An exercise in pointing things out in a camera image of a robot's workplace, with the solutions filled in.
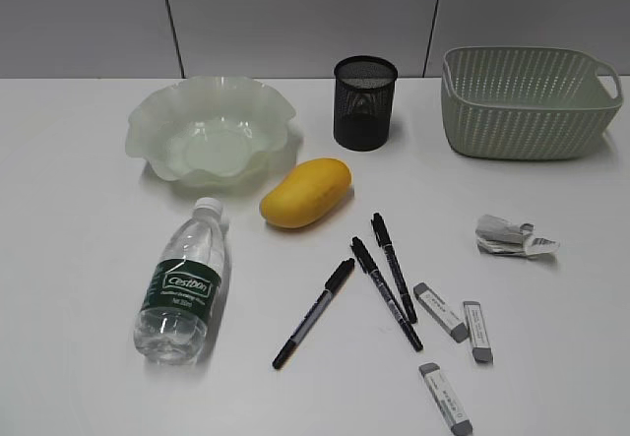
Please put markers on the yellow mango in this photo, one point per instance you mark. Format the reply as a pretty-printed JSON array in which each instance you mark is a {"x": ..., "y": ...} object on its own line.
[{"x": 310, "y": 191}]

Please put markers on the black marker pen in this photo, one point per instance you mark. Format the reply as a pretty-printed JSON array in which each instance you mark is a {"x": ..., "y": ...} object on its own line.
[
  {"x": 384, "y": 241},
  {"x": 331, "y": 287},
  {"x": 368, "y": 265}
]

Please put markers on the waste paper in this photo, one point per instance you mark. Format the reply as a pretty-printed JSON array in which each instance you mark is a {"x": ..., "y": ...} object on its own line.
[{"x": 499, "y": 236}]

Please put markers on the clear water bottle green label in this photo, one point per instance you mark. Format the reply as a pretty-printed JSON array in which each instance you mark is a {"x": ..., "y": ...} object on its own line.
[{"x": 172, "y": 323}]

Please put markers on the grey white eraser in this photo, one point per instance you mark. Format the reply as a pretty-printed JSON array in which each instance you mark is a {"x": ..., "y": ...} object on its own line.
[
  {"x": 441, "y": 312},
  {"x": 446, "y": 399},
  {"x": 481, "y": 347}
]

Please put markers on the black mesh pen holder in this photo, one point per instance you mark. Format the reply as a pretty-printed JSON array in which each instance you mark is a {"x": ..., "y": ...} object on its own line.
[{"x": 364, "y": 94}]

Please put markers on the frosted wavy glass plate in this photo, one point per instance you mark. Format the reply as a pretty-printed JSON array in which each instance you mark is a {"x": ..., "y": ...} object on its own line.
[{"x": 209, "y": 130}]

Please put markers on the pale green plastic basket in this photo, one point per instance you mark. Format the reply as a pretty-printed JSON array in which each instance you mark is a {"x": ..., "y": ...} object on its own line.
[{"x": 526, "y": 103}]

